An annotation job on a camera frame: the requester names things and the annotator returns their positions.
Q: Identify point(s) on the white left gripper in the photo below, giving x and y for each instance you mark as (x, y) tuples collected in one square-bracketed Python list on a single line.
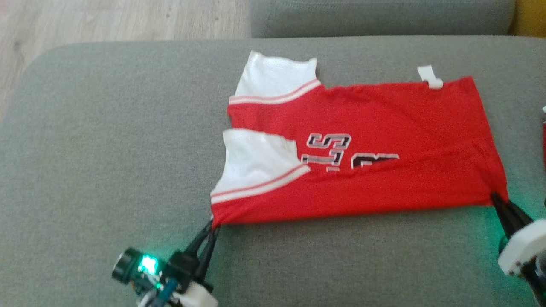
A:
[(187, 273)]

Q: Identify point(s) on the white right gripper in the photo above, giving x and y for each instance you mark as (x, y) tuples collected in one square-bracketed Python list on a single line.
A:
[(527, 247)]

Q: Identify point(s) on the red white basketball jersey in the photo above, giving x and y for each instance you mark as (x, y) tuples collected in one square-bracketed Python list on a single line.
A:
[(384, 128)]

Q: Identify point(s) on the large grey sofa seat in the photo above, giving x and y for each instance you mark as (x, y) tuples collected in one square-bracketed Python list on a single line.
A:
[(106, 149)]

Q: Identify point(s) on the yellow sofa backrest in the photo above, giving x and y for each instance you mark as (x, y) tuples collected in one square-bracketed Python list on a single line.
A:
[(531, 17)]

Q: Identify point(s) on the grey sofa seat cushion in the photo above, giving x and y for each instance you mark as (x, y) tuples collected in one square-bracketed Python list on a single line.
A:
[(384, 17)]

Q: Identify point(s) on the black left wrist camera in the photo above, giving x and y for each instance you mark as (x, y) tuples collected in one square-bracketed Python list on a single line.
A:
[(126, 265)]

